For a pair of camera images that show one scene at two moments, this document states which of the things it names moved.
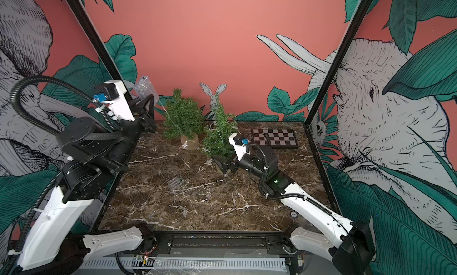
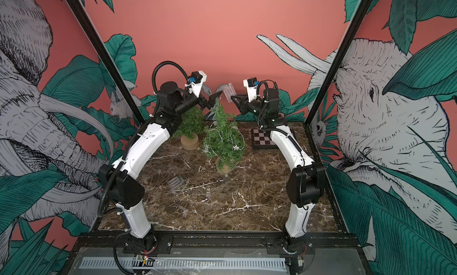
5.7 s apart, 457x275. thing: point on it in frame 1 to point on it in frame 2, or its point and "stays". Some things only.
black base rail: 266,242 stays
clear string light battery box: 144,88 to 229,91
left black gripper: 145,122 to 210,101
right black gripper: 237,165 to 246,105
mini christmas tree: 221,128 stays
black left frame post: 92,37 stays
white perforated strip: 111,264 stays
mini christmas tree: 185,121 stays
